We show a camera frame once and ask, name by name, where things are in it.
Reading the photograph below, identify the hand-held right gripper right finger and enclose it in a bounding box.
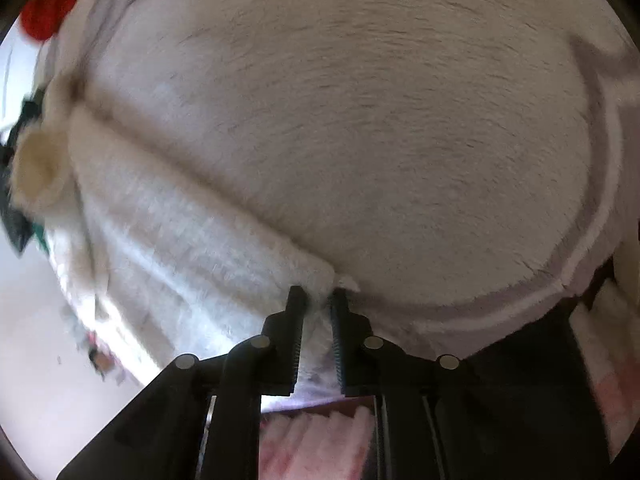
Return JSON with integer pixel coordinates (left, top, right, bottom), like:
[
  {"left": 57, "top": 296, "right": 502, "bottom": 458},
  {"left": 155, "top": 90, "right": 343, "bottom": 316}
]
[{"left": 327, "top": 287, "right": 576, "bottom": 480}]

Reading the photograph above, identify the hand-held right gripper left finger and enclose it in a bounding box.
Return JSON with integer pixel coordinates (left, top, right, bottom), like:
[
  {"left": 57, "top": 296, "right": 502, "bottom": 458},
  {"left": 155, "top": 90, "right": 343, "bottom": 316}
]
[{"left": 57, "top": 286, "right": 307, "bottom": 480}]

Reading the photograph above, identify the white fuzzy jacket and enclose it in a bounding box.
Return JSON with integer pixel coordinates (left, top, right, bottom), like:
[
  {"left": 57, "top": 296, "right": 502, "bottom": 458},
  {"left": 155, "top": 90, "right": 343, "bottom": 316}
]
[{"left": 12, "top": 75, "right": 361, "bottom": 401}]

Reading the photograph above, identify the pink white fuzzy cloth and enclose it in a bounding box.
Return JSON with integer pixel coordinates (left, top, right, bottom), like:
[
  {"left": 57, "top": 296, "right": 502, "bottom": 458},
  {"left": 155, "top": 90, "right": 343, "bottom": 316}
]
[
  {"left": 260, "top": 397, "right": 376, "bottom": 480},
  {"left": 570, "top": 280, "right": 640, "bottom": 461}
]

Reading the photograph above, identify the floral plush blanket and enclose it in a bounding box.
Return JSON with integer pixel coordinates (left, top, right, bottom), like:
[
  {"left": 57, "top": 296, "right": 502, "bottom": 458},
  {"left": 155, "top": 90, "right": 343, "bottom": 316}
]
[{"left": 30, "top": 0, "right": 636, "bottom": 361}]

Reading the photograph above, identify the folded green sweater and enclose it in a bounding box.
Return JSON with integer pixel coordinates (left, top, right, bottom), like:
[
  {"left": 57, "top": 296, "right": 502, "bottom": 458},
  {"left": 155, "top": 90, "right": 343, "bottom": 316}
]
[{"left": 0, "top": 92, "right": 51, "bottom": 257}]

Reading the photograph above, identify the red blanket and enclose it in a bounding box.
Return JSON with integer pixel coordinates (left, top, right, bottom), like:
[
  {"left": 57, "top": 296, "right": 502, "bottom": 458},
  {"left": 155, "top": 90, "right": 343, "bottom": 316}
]
[{"left": 20, "top": 0, "right": 93, "bottom": 43}]

